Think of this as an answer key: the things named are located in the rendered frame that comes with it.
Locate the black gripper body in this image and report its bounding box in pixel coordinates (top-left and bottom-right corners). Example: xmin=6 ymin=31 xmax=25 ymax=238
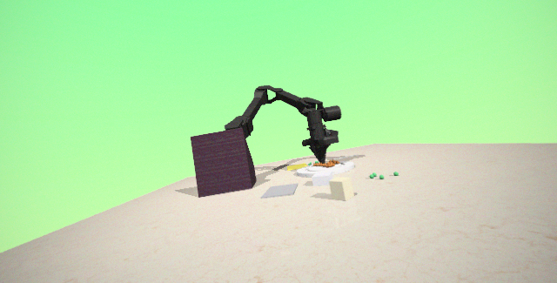
xmin=302 ymin=122 xmax=339 ymax=147

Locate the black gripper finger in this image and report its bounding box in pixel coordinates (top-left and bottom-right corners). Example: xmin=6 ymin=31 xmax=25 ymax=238
xmin=308 ymin=146 xmax=321 ymax=163
xmin=314 ymin=145 xmax=330 ymax=164

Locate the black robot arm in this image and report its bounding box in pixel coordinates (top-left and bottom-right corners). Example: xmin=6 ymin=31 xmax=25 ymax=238
xmin=224 ymin=85 xmax=342 ymax=138

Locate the beige cube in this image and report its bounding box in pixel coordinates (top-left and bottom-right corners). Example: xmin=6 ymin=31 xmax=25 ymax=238
xmin=329 ymin=178 xmax=354 ymax=201

